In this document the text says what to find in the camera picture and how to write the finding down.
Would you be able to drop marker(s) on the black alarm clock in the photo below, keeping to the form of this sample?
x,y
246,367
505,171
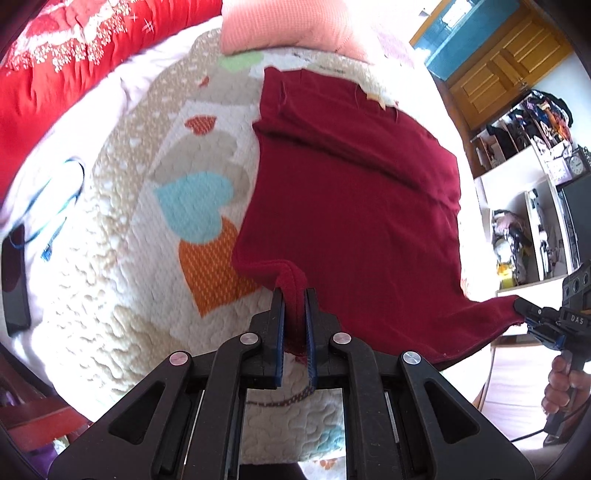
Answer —
x,y
576,164

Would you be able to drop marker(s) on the pink square clock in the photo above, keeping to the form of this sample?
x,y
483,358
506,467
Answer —
x,y
557,168

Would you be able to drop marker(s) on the black television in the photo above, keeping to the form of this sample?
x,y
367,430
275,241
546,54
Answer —
x,y
577,212

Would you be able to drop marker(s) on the person's right hand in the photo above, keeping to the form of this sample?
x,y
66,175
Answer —
x,y
558,390

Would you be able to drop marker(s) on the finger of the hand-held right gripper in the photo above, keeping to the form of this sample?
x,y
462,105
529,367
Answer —
x,y
531,311

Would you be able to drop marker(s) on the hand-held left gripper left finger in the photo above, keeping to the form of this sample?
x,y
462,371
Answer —
x,y
277,337

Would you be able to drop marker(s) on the pink knitted pillow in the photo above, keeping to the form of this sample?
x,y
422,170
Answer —
x,y
286,23

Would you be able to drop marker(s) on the red floral quilt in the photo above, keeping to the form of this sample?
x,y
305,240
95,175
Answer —
x,y
69,69

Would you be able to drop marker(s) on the dark red sweater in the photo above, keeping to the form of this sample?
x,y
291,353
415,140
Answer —
x,y
360,207

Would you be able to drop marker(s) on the yellow container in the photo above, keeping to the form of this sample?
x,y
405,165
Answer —
x,y
505,273

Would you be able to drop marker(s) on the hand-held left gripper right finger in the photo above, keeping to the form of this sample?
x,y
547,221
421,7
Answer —
x,y
310,337

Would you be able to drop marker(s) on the pink bag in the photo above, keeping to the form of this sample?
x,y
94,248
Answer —
x,y
505,221

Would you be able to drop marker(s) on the black smartphone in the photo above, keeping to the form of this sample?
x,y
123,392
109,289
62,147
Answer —
x,y
16,281

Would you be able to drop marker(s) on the white bed sheet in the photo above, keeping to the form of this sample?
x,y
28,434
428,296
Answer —
x,y
106,92

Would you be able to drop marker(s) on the wooden door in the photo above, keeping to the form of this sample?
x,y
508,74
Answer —
x,y
503,69

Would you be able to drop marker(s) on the quilted heart-pattern bedspread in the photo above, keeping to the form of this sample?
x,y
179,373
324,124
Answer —
x,y
138,277

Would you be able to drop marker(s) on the white shelf unit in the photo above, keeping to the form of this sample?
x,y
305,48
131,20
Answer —
x,y
508,184

